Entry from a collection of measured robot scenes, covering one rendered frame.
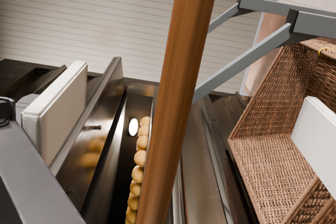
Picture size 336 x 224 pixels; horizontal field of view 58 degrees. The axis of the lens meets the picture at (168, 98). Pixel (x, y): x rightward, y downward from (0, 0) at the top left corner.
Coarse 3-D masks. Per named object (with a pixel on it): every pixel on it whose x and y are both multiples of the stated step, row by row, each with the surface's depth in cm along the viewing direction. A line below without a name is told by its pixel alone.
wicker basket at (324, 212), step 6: (330, 198) 65; (324, 204) 66; (330, 204) 64; (324, 210) 65; (330, 210) 65; (318, 216) 66; (324, 216) 66; (330, 216) 66; (312, 222) 67; (318, 222) 66; (324, 222) 67; (330, 222) 67
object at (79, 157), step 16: (112, 64) 160; (112, 80) 147; (96, 96) 118; (112, 96) 145; (96, 112) 113; (112, 112) 143; (80, 128) 93; (96, 128) 112; (64, 144) 85; (80, 144) 92; (96, 144) 110; (64, 160) 78; (80, 160) 91; (96, 160) 109; (64, 176) 77; (80, 176) 90; (80, 192) 89; (80, 208) 89
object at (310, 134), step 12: (312, 108) 17; (324, 108) 16; (300, 120) 18; (312, 120) 17; (324, 120) 16; (300, 132) 18; (312, 132) 17; (324, 132) 15; (300, 144) 18; (312, 144) 16; (324, 144) 15; (312, 156) 16; (324, 156) 15; (312, 168) 16; (324, 168) 15; (324, 180) 15
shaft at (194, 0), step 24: (192, 0) 21; (192, 24) 22; (168, 48) 24; (192, 48) 23; (168, 72) 24; (192, 72) 24; (168, 96) 24; (192, 96) 25; (168, 120) 25; (168, 144) 26; (168, 168) 27; (144, 192) 29; (168, 192) 28; (144, 216) 29
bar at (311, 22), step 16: (240, 0) 104; (256, 0) 104; (224, 16) 107; (288, 16) 62; (304, 16) 59; (320, 16) 59; (208, 32) 109; (288, 32) 61; (304, 32) 60; (320, 32) 60; (256, 48) 63; (272, 48) 63; (240, 64) 64; (208, 80) 65; (224, 80) 65; (176, 176) 41; (176, 192) 38; (176, 208) 35
